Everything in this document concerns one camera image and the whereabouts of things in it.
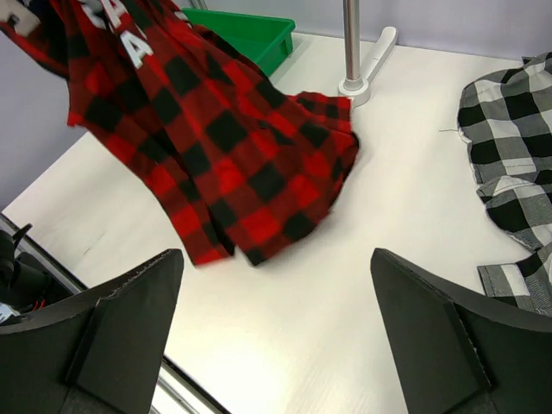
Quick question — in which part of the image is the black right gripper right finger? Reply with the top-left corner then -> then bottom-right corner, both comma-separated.
371,248 -> 551,413

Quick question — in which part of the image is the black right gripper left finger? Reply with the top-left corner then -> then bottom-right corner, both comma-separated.
1,249 -> 184,413

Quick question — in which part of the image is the red black plaid shirt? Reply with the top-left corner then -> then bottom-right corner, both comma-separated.
1,1 -> 360,266

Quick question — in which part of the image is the black white plaid shirt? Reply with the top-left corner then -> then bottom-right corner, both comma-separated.
457,53 -> 551,316

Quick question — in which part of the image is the metal clothes rack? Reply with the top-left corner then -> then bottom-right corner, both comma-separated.
336,0 -> 398,109

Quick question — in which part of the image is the green plastic tray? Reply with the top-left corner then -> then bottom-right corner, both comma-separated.
182,8 -> 296,76

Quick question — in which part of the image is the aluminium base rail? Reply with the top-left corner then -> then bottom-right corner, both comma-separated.
1,217 -> 223,413

